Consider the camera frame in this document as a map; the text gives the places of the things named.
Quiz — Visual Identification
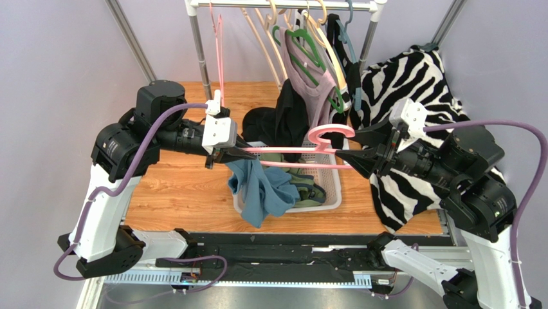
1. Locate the thick pink plastic hanger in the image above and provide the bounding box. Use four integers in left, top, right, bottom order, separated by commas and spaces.
243, 124, 355, 169

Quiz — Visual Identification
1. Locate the blue tank top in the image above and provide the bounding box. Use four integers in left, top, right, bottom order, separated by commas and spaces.
226, 159, 300, 229

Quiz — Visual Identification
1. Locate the green tank top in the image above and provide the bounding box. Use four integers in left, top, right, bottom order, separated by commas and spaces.
283, 168, 327, 208

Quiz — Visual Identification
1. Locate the thin pink wire hanger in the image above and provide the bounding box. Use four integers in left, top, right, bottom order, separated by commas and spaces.
208, 1, 225, 107

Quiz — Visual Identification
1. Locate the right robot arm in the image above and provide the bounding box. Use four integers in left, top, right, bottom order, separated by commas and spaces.
336, 120, 547, 308

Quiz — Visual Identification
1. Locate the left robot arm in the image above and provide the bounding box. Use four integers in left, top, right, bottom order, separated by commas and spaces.
57, 80, 255, 280

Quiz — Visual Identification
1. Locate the green hanger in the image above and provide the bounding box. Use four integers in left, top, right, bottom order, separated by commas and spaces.
271, 24, 345, 115

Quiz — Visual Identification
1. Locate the black tank top on right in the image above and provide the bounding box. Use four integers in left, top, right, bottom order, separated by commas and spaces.
326, 14, 361, 125

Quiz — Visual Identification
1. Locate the mauve tank top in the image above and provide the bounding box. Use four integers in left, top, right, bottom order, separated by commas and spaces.
279, 26, 339, 147

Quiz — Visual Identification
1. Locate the grey-blue hanger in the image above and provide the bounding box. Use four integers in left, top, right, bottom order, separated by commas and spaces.
337, 1, 361, 111

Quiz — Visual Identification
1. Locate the beige wooden hanger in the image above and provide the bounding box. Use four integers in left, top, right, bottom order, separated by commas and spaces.
240, 1, 288, 90

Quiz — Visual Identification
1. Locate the white plastic laundry basket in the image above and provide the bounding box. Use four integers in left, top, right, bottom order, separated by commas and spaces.
233, 141, 343, 214

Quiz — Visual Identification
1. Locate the zebra print blanket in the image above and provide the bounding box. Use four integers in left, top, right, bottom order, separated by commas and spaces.
350, 46, 470, 233

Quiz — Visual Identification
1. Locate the metal clothes rack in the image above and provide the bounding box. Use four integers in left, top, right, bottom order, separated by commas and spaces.
185, 0, 387, 99

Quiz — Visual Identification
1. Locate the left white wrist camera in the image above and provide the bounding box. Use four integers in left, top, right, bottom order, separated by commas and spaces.
201, 115, 237, 155

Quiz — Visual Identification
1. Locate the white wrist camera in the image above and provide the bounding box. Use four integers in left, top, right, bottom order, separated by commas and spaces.
388, 98, 427, 140
201, 115, 237, 155

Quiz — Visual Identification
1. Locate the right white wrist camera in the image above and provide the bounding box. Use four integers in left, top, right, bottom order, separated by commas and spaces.
388, 98, 427, 140

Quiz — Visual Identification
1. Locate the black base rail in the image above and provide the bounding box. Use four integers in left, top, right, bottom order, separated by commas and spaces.
115, 231, 412, 286

